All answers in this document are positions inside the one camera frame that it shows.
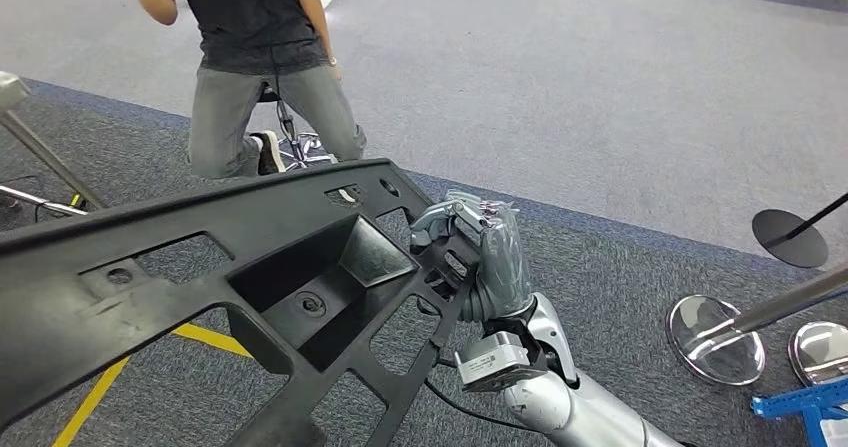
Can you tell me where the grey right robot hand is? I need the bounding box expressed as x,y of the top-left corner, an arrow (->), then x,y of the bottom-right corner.
409,190 -> 535,324

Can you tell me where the black plastic plate frame part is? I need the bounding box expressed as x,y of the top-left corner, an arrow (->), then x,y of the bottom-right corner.
0,158 -> 485,447

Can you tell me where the blue metal shelf rack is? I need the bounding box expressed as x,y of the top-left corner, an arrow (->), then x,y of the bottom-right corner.
750,376 -> 848,447

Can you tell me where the person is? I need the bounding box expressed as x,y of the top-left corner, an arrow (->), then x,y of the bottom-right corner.
113,0 -> 368,180

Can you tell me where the chrome swivel stool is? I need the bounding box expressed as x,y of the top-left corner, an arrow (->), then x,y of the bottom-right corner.
254,84 -> 337,171

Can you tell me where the thin black stanchion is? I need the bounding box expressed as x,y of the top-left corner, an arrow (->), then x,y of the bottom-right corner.
751,192 -> 848,270

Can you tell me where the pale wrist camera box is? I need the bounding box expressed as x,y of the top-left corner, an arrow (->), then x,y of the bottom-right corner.
453,331 -> 531,394

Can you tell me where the thin black cord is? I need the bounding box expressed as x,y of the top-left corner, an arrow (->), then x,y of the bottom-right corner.
266,43 -> 297,146

